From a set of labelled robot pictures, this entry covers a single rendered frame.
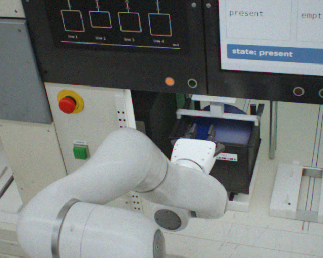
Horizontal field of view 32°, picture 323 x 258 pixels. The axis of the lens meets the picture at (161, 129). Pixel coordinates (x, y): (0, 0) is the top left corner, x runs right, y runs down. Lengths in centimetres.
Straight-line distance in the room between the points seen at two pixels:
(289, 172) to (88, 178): 101
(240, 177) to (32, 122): 59
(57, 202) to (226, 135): 93
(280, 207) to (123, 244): 93
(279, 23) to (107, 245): 54
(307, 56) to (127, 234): 53
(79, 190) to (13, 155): 69
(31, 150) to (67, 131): 14
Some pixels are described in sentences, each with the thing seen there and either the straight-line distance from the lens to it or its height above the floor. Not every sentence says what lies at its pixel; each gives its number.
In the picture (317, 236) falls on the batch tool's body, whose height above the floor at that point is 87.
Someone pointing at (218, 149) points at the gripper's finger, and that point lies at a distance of 140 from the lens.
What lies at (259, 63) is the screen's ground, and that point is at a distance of 115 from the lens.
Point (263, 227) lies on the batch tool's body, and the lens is 166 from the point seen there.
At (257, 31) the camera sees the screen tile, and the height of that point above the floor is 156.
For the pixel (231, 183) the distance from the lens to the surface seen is 163.
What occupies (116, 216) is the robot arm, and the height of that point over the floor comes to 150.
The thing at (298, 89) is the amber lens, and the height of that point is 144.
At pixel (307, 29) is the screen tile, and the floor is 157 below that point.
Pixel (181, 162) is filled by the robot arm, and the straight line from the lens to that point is 131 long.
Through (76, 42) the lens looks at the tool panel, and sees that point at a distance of 126.
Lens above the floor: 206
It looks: 36 degrees down
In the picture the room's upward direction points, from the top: 7 degrees counter-clockwise
